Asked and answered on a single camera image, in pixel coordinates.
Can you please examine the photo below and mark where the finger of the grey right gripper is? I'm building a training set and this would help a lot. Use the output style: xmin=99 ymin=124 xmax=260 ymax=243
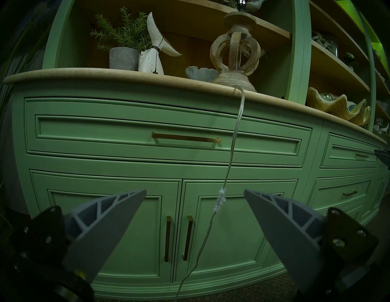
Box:
xmin=374 ymin=149 xmax=390 ymax=170

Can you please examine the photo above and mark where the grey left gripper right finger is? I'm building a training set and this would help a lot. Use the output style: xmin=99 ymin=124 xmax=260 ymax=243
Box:
xmin=243 ymin=189 xmax=378 ymax=291

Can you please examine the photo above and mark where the vertical brass door handle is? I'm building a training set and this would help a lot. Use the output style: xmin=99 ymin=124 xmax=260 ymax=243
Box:
xmin=165 ymin=216 xmax=172 ymax=263
xmin=182 ymin=216 xmax=194 ymax=262

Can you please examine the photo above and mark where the clear lamp cable with switch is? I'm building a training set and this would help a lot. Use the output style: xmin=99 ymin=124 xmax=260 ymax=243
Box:
xmin=175 ymin=86 xmax=246 ymax=302

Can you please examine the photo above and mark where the rosemary plant in grey pot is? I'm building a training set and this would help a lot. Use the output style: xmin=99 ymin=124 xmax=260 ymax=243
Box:
xmin=90 ymin=7 xmax=152 ymax=71

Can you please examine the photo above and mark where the giant clam shell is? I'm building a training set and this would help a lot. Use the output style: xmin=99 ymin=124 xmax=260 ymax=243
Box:
xmin=306 ymin=87 xmax=372 ymax=126

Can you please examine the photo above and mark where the pale air plant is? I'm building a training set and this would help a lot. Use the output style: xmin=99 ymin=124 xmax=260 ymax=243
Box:
xmin=311 ymin=30 xmax=332 ymax=51

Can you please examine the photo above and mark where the small plant in crystal vase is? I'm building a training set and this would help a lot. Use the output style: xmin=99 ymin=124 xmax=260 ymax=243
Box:
xmin=343 ymin=52 xmax=357 ymax=72

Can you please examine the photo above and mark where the long brass drawer handle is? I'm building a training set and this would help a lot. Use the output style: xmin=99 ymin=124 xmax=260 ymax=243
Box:
xmin=152 ymin=132 xmax=222 ymax=147

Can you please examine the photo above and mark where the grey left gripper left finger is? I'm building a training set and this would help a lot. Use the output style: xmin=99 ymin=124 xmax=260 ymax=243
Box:
xmin=18 ymin=190 xmax=147 ymax=283

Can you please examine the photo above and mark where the green cabinet with wooden shelves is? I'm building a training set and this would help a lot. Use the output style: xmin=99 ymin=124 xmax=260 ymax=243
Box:
xmin=3 ymin=0 xmax=390 ymax=300

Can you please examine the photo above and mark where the pale blue shell dish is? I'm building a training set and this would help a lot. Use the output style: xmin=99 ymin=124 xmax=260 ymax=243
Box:
xmin=185 ymin=66 xmax=220 ymax=83

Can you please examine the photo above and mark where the carved wooden table lamp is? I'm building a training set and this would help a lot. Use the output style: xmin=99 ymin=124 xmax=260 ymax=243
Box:
xmin=210 ymin=0 xmax=265 ymax=93

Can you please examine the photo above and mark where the white whale tail figurine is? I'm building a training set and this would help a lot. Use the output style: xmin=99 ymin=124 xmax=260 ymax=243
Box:
xmin=139 ymin=12 xmax=183 ymax=75

